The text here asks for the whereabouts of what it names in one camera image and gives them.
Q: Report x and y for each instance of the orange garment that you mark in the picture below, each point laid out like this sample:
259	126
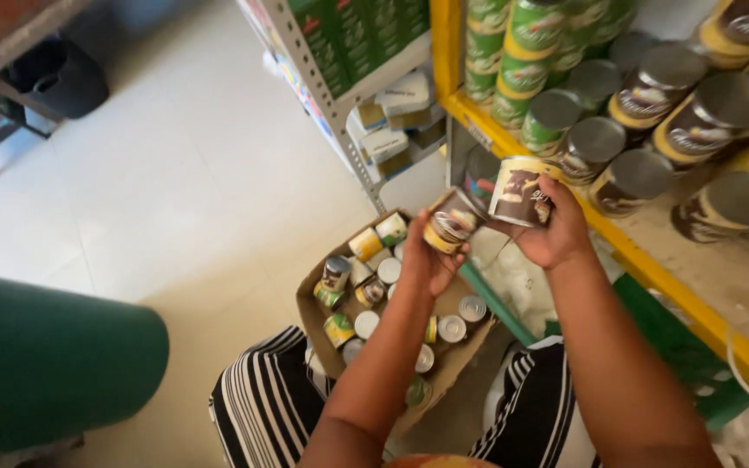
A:
439	462

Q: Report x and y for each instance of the person's left hand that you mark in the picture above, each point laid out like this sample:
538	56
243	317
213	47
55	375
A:
426	263

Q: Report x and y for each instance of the large green drum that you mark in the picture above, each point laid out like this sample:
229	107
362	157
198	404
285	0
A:
56	364

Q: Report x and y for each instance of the group of brown label cans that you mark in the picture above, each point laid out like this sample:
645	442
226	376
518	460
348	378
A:
706	136

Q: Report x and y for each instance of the yellow metal shelf frame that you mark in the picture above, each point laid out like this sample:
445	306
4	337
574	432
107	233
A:
647	266

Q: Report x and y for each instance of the heap of assorted small cans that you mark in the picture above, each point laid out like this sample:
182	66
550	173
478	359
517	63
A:
335	273

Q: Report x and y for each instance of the person's right hand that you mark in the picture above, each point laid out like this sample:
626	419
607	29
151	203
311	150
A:
560	237

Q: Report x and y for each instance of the brown yellow cocoa tin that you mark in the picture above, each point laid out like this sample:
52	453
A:
454	222
519	192

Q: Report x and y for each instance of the grey slotted metal shelf rack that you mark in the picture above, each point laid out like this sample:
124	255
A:
335	104

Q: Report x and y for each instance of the open cardboard box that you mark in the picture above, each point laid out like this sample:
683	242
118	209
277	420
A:
313	318

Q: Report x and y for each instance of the green plastic crate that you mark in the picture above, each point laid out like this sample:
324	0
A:
673	351

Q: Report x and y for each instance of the black bucket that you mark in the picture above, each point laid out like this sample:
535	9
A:
62	84

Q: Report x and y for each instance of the white plastic bag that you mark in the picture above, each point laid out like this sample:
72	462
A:
517	286

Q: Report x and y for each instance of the group of green label cans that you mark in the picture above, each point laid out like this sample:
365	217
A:
530	26

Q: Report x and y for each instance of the black white striped trousers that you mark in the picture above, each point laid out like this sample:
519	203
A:
264	403

